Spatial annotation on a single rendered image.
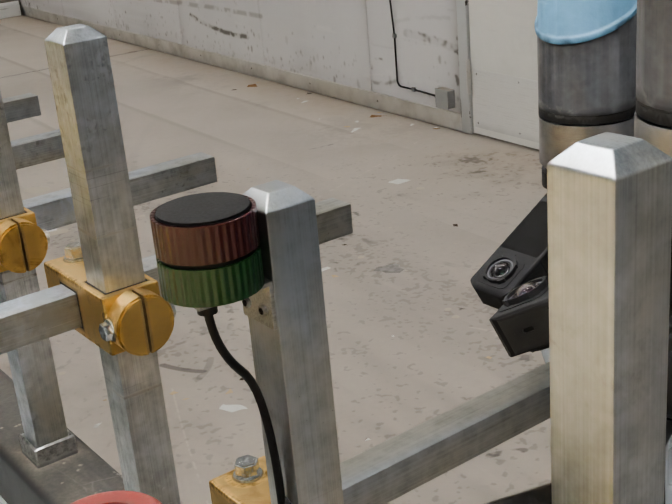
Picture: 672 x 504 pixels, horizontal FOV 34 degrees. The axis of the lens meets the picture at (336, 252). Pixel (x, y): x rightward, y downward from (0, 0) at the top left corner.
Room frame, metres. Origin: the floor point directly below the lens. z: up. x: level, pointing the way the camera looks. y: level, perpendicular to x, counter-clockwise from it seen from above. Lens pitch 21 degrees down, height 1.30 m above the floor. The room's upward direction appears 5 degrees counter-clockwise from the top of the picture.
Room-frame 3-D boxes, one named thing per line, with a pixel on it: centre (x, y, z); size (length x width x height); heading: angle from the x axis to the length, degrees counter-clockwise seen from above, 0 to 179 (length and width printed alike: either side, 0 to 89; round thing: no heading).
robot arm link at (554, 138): (0.84, -0.20, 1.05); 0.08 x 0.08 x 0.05
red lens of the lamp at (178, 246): (0.59, 0.07, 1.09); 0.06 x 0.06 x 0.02
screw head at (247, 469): (0.68, 0.08, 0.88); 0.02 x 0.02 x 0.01
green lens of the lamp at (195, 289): (0.59, 0.07, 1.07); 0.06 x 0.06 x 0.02
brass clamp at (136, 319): (0.84, 0.19, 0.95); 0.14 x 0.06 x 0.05; 35
